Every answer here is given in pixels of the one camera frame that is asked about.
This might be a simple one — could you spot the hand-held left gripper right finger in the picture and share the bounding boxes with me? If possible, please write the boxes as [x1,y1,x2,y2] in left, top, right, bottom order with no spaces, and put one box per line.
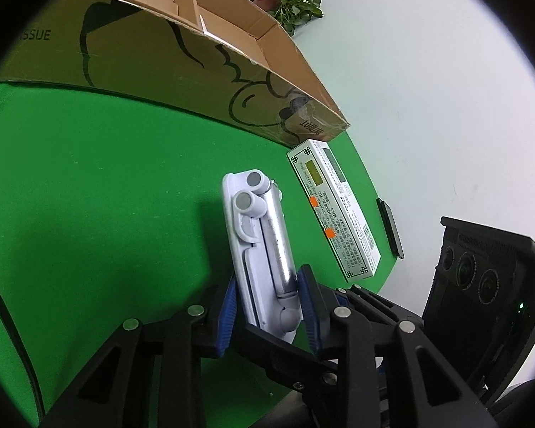
[299,265,500,428]

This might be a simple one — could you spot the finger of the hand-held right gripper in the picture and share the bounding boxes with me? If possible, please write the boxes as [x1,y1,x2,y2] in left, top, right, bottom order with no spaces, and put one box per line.
[334,287,402,322]
[350,284,424,335]

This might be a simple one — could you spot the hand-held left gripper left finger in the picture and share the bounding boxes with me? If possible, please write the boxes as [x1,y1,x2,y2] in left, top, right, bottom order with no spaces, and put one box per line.
[40,276,238,428]

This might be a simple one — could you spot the white folding phone stand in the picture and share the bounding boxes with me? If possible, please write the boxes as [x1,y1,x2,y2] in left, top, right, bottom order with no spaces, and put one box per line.
[222,169,305,345]

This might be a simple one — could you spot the large printed cardboard carton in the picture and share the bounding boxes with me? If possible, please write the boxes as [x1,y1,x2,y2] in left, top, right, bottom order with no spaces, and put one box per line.
[0,0,353,148]

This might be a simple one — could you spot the black phone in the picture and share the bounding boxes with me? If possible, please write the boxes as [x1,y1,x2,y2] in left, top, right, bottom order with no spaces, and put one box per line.
[376,197,404,259]

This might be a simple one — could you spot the white printed medicine box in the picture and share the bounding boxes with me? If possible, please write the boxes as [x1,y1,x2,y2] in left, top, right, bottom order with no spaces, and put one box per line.
[287,139,382,282]

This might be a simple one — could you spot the green tablecloth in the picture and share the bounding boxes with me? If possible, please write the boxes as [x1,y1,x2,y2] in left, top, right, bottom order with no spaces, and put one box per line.
[0,81,404,428]

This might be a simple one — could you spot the black cable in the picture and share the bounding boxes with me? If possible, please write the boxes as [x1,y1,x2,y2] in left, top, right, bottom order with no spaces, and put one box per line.
[0,271,45,424]

